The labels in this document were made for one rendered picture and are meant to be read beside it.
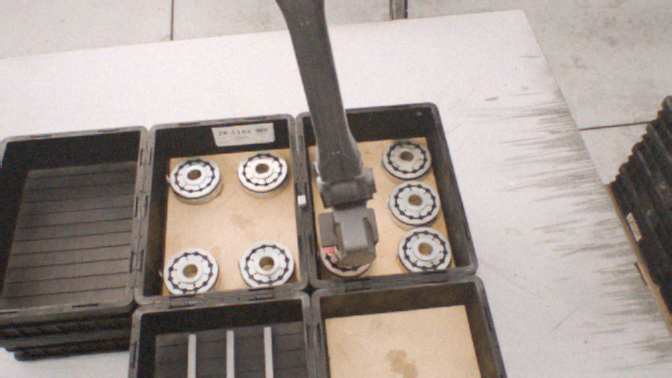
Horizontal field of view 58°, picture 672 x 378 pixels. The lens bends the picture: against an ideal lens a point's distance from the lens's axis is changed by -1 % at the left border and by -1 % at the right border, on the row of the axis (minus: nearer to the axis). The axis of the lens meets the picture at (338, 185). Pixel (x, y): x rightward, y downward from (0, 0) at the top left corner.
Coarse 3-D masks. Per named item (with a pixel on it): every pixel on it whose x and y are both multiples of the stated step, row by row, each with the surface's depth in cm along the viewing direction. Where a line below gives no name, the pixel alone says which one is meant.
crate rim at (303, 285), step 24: (216, 120) 125; (240, 120) 125; (264, 120) 126; (288, 120) 125; (144, 192) 116; (144, 216) 113; (144, 240) 110; (144, 264) 107; (264, 288) 105; (288, 288) 105
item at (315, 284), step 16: (304, 112) 127; (352, 112) 127; (368, 112) 127; (384, 112) 127; (432, 112) 127; (304, 144) 122; (304, 160) 120; (448, 160) 120; (304, 176) 118; (448, 176) 118; (304, 192) 116; (304, 208) 114; (304, 224) 112; (464, 224) 112; (464, 240) 110; (416, 272) 106; (432, 272) 106; (448, 272) 106; (464, 272) 106; (320, 288) 105
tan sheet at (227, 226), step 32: (224, 160) 132; (288, 160) 132; (224, 192) 127; (288, 192) 127; (192, 224) 123; (224, 224) 123; (256, 224) 123; (288, 224) 123; (224, 256) 119; (224, 288) 115
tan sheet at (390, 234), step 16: (368, 144) 134; (384, 144) 135; (368, 160) 132; (384, 176) 130; (432, 176) 130; (384, 192) 127; (320, 208) 125; (384, 208) 125; (384, 224) 123; (384, 240) 121; (448, 240) 121; (384, 256) 119; (320, 272) 117; (384, 272) 117; (400, 272) 117
